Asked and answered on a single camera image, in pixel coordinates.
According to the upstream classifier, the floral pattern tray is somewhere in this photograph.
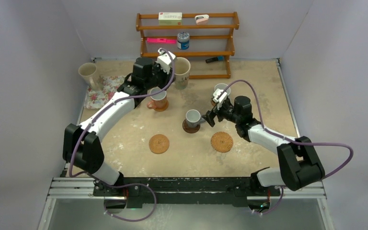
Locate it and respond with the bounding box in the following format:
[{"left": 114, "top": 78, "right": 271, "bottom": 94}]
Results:
[{"left": 84, "top": 76, "right": 125, "bottom": 109}]

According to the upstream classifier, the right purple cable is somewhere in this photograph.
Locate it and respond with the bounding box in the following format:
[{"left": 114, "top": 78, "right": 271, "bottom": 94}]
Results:
[{"left": 218, "top": 79, "right": 354, "bottom": 217}]

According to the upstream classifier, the white green cardboard box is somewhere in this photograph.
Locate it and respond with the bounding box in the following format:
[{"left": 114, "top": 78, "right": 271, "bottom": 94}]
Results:
[{"left": 158, "top": 12, "right": 182, "bottom": 26}]

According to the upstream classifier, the pink highlighter marker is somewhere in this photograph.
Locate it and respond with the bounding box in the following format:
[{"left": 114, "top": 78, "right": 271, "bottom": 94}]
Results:
[{"left": 146, "top": 37, "right": 177, "bottom": 44}]

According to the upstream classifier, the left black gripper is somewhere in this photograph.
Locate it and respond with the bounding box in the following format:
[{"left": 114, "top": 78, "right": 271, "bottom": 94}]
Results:
[{"left": 144, "top": 61, "right": 174, "bottom": 90}]

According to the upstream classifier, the wooden three-tier shelf rack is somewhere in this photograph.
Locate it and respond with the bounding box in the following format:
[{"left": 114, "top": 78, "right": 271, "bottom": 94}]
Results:
[{"left": 136, "top": 11, "right": 240, "bottom": 79}]

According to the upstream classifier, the dark brown wooden coaster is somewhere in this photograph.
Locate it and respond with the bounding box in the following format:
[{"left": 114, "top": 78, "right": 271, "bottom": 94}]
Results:
[{"left": 182, "top": 120, "right": 201, "bottom": 134}]

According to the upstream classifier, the small grey white mug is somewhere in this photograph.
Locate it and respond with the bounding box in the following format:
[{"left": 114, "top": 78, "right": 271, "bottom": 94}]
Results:
[{"left": 185, "top": 109, "right": 206, "bottom": 128}]

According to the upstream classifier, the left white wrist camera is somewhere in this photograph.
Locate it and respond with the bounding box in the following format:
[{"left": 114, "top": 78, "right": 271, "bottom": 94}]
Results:
[{"left": 156, "top": 48, "right": 176, "bottom": 74}]

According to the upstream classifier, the black aluminium base frame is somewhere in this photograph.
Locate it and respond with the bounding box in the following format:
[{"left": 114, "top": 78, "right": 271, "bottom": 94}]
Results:
[{"left": 38, "top": 173, "right": 334, "bottom": 230}]

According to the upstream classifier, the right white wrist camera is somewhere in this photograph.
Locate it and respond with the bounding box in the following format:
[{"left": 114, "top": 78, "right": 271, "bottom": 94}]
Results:
[{"left": 212, "top": 90, "right": 227, "bottom": 105}]

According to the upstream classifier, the blue mug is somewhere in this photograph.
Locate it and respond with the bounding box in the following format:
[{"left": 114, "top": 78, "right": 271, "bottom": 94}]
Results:
[{"left": 212, "top": 83, "right": 231, "bottom": 97}]

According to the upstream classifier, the blue white lidded jar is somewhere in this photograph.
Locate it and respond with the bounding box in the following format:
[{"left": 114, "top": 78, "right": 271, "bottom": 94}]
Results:
[{"left": 176, "top": 32, "right": 190, "bottom": 50}]

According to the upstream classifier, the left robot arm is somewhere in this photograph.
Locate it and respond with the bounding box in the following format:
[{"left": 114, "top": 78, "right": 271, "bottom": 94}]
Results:
[{"left": 62, "top": 52, "right": 176, "bottom": 196}]

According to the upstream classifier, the tall cream mug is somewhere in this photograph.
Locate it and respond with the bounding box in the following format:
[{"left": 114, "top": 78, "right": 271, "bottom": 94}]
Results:
[{"left": 78, "top": 63, "right": 102, "bottom": 91}]

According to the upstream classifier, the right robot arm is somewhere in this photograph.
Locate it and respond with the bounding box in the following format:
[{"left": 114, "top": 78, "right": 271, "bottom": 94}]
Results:
[{"left": 202, "top": 96, "right": 325, "bottom": 195}]

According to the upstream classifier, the cream mug with plant print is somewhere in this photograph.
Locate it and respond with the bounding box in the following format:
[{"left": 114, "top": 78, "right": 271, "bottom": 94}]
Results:
[{"left": 174, "top": 57, "right": 191, "bottom": 90}]

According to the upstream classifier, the purple cable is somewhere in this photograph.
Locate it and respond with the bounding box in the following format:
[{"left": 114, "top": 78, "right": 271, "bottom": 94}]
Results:
[
  {"left": 218, "top": 79, "right": 354, "bottom": 217},
  {"left": 68, "top": 47, "right": 176, "bottom": 222}
]

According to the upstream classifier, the black blue marker pen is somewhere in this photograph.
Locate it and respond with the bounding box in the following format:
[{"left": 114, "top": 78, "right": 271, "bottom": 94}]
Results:
[{"left": 205, "top": 56, "right": 224, "bottom": 63}]

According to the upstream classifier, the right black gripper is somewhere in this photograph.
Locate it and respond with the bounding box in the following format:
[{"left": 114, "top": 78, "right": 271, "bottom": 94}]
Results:
[{"left": 201, "top": 100, "right": 241, "bottom": 127}]

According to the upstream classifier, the woven rattan coaster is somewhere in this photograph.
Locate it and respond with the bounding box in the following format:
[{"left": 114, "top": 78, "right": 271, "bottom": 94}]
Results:
[
  {"left": 149, "top": 134, "right": 170, "bottom": 154},
  {"left": 211, "top": 132, "right": 233, "bottom": 153}
]

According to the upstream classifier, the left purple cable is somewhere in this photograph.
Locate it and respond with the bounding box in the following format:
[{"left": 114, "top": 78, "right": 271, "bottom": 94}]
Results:
[{"left": 68, "top": 47, "right": 176, "bottom": 222}]

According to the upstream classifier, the pink white small device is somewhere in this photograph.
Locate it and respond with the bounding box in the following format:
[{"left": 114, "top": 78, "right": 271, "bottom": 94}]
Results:
[{"left": 194, "top": 14, "right": 209, "bottom": 25}]

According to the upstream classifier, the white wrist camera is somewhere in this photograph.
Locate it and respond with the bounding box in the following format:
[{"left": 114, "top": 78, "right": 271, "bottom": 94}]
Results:
[
  {"left": 212, "top": 90, "right": 227, "bottom": 105},
  {"left": 156, "top": 48, "right": 176, "bottom": 74}
]

